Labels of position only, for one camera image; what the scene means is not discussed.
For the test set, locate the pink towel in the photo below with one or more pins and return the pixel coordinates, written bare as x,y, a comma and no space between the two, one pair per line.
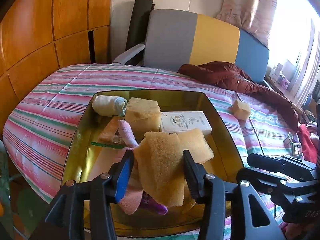
127,135

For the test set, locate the grey chair armrest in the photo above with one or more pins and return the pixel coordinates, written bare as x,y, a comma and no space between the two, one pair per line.
128,53

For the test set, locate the pink starfish-print cloth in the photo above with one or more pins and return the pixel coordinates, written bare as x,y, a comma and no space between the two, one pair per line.
247,7

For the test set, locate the dark rolled mat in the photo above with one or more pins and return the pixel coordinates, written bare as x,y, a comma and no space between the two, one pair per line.
138,22

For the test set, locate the rolled white towel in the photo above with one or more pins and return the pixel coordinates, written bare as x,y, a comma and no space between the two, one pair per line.
107,105

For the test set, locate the pale pink curtain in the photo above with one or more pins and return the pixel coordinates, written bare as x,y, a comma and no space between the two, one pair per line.
306,62

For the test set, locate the small yellow sponge cube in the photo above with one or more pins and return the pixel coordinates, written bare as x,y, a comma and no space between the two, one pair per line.
241,110

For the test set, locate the thin yellow sponge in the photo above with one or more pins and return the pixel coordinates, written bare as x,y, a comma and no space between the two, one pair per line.
162,165

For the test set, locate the gold tin tray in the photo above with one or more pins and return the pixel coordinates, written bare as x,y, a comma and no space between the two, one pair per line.
77,160

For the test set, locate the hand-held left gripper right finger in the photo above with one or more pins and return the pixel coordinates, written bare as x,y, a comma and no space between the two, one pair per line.
191,180

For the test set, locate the purple windowsill box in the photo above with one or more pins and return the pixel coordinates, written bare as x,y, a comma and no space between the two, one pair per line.
283,82

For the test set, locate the red cloth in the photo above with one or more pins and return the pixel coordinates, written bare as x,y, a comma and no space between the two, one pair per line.
306,137

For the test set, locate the grey yellow blue chair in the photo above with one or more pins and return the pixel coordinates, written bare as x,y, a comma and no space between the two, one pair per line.
200,37

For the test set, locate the small printed box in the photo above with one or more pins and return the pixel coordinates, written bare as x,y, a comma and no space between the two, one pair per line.
288,138
297,148

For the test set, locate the maroon padded jacket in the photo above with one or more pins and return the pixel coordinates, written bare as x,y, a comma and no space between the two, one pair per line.
237,82

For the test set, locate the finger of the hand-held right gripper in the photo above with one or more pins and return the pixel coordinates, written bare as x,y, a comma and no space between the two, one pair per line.
257,178
265,160

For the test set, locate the green toothbrush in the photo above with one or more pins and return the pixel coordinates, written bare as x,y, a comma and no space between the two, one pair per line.
106,144

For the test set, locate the clear-wrapped packet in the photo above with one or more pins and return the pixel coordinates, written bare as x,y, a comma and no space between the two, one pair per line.
110,131

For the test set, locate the white windowsill box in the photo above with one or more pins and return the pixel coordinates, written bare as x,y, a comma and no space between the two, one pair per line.
278,71

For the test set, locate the thick yellow sponge block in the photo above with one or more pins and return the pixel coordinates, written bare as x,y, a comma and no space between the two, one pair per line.
142,115

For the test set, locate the white printed box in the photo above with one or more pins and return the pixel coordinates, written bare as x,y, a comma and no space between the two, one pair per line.
185,122

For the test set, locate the wooden wardrobe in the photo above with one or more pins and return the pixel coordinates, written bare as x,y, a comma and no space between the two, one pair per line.
50,30

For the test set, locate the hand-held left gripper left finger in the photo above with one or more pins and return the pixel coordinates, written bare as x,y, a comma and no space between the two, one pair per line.
123,180

